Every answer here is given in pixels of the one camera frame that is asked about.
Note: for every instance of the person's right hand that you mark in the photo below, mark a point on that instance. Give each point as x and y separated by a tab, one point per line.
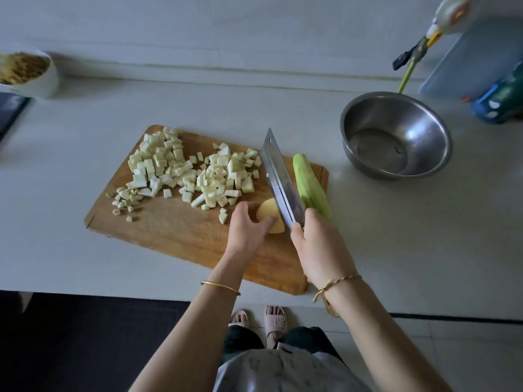
320	250

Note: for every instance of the peeled green cucumber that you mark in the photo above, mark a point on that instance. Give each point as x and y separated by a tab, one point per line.
312	185

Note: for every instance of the gold bangle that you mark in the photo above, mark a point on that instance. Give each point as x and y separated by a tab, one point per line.
221	285

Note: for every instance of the pile of white diced vegetable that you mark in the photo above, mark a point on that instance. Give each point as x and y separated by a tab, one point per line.
225	177

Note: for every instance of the dark green bottle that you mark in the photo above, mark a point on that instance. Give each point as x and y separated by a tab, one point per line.
500	98

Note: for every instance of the black gas stove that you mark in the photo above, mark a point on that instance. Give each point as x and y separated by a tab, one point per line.
10	114

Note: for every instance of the light blue plastic board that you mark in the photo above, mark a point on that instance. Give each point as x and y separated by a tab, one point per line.
470	65

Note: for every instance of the person's left foot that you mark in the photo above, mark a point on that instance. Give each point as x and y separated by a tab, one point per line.
239	317

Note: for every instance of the pile of garlic cloves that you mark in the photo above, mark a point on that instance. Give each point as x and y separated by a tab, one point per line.
124	204

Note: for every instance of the peeled yellow potato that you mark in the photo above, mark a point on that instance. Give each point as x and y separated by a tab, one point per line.
271	212

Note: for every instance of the white patterned garment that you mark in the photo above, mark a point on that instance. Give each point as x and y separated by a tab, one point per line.
286	371

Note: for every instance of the person's right forearm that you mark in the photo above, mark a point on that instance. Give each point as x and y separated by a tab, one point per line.
384	339

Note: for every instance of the white bowl of noodles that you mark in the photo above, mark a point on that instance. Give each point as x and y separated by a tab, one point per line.
26	73

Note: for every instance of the person's right foot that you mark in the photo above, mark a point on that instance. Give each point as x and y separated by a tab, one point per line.
275	321

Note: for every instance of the deep stainless steel bowl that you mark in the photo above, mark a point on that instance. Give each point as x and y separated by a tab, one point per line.
429	122

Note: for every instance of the person's left forearm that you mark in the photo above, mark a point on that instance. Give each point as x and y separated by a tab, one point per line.
184	343

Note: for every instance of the person's left hand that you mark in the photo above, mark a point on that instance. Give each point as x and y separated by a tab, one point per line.
245	236

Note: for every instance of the dark green trousers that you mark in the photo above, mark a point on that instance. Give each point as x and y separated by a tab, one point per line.
241	343

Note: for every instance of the person's foot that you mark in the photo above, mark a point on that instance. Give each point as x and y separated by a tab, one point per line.
275	321
239	317

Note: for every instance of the wooden cutting board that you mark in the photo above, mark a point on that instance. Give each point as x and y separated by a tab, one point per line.
180	236

